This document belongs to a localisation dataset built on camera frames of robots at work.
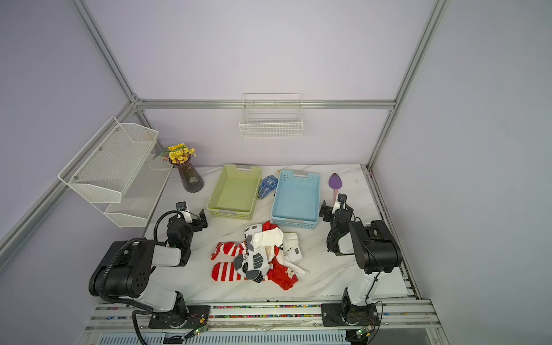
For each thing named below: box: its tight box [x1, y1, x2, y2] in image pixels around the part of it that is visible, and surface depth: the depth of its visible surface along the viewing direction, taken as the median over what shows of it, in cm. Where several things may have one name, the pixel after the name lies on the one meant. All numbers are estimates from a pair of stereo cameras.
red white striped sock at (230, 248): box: [210, 240, 248, 261], surface depth 86 cm
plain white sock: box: [250, 226, 284, 249], surface depth 84 cm
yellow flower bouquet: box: [152, 143, 197, 164], surface depth 95 cm
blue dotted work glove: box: [257, 175, 279, 200], surface depth 113 cm
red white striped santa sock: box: [210, 261, 249, 282], surface depth 84 cm
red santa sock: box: [267, 256, 299, 291], surface depth 82 cm
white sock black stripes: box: [282, 232, 303, 262], surface depth 88 cm
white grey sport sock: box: [233, 224, 272, 284], surface depth 83 cm
